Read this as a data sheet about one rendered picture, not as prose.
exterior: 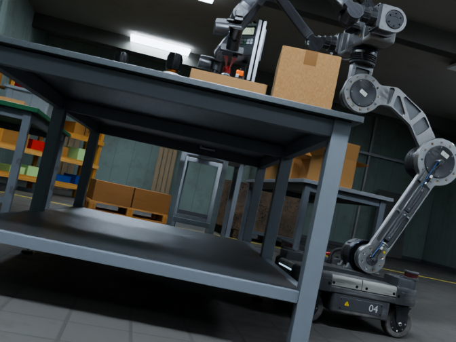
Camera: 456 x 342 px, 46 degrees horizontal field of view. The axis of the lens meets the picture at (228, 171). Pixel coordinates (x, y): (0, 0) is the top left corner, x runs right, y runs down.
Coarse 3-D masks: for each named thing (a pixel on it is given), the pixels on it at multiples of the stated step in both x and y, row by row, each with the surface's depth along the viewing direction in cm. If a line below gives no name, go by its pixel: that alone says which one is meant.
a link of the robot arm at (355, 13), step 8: (328, 0) 249; (336, 0) 245; (344, 0) 245; (336, 8) 248; (344, 8) 250; (352, 8) 243; (360, 8) 244; (352, 16) 242; (360, 16) 243; (344, 24) 250
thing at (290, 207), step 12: (228, 180) 768; (228, 192) 757; (240, 192) 738; (264, 192) 751; (240, 204) 738; (264, 204) 751; (288, 204) 764; (228, 216) 737; (240, 216) 739; (264, 216) 751; (288, 216) 765; (216, 228) 801; (264, 228) 752; (288, 228) 765; (276, 240) 778
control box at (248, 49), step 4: (248, 24) 301; (252, 24) 300; (256, 24) 298; (256, 28) 298; (244, 36) 301; (248, 36) 300; (252, 36) 298; (264, 36) 305; (264, 40) 305; (252, 44) 298; (244, 48) 300; (248, 48) 299; (252, 48) 297; (244, 52) 300; (248, 52) 298; (240, 56) 303; (244, 56) 301; (248, 56) 300; (260, 56) 304; (248, 60) 308; (260, 60) 305
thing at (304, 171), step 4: (324, 148) 480; (300, 156) 504; (304, 156) 496; (308, 156) 488; (304, 160) 511; (308, 160) 499; (304, 164) 508; (308, 164) 497; (304, 168) 506; (308, 168) 495; (300, 172) 515; (304, 172) 503; (300, 176) 512; (304, 176) 501
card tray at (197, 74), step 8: (192, 72) 177; (200, 72) 177; (208, 72) 177; (208, 80) 177; (216, 80) 177; (224, 80) 177; (232, 80) 177; (240, 80) 178; (240, 88) 177; (248, 88) 178; (256, 88) 178; (264, 88) 178
